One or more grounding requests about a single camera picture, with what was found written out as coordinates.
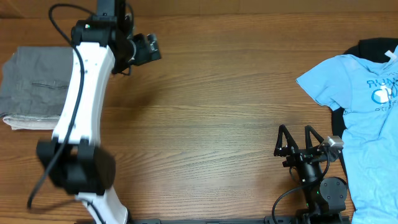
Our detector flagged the light blue printed t-shirt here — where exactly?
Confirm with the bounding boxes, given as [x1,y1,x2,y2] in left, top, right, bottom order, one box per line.
[296,50,397,223]

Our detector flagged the black garment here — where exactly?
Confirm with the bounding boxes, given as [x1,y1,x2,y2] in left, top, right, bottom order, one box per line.
[331,37,398,178]

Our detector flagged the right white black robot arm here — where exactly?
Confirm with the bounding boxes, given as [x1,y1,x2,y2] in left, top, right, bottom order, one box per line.
[266,124,350,224]

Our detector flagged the folded beige shorts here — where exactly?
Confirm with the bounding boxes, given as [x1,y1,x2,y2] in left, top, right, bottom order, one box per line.
[2,114,60,130]

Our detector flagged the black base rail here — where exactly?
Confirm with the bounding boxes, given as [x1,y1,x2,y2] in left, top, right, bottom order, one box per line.
[74,214,352,224]

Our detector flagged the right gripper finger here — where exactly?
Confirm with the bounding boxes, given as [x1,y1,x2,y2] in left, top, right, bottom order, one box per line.
[305,125,324,149]
[274,124,299,156]

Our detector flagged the grey shorts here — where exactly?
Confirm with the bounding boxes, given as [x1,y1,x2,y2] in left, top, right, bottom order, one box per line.
[1,47,73,116]

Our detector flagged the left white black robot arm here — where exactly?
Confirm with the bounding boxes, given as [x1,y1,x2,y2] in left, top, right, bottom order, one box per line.
[27,0,161,224]

